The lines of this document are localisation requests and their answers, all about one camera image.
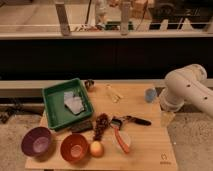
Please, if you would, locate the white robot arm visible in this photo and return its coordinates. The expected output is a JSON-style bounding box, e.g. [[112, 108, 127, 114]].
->
[[159, 64, 213, 127]]

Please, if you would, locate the green plastic tray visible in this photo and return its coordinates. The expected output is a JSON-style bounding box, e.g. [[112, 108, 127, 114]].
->
[[42, 78, 94, 131]]

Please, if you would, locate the blue cup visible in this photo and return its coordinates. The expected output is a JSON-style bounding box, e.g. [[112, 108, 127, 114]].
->
[[145, 88, 157, 103]]

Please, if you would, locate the dark red grape bunch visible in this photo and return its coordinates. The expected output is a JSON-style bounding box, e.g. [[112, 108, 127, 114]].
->
[[93, 113, 109, 141]]

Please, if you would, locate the yellow orange fruit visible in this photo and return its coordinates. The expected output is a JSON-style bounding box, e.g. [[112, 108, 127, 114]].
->
[[90, 141, 104, 157]]

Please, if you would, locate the small dark round object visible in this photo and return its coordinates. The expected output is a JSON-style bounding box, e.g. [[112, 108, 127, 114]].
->
[[84, 79, 94, 91]]

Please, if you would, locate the grey folded cloth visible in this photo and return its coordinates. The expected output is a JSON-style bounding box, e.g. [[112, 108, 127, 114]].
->
[[64, 91, 84, 115]]

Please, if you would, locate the orange bowl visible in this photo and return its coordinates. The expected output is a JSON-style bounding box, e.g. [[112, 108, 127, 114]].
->
[[60, 134, 89, 163]]

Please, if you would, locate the purple bowl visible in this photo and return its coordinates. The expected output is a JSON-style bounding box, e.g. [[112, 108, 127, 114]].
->
[[21, 127, 52, 157]]

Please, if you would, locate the black handled knife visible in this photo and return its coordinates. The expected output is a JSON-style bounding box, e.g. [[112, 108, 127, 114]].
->
[[112, 115, 152, 126]]

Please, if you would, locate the orange handled peeler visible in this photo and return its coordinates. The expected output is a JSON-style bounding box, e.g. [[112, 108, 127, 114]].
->
[[110, 120, 130, 154]]

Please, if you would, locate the black cable on floor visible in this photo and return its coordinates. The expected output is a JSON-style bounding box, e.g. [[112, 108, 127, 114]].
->
[[0, 98, 41, 124]]

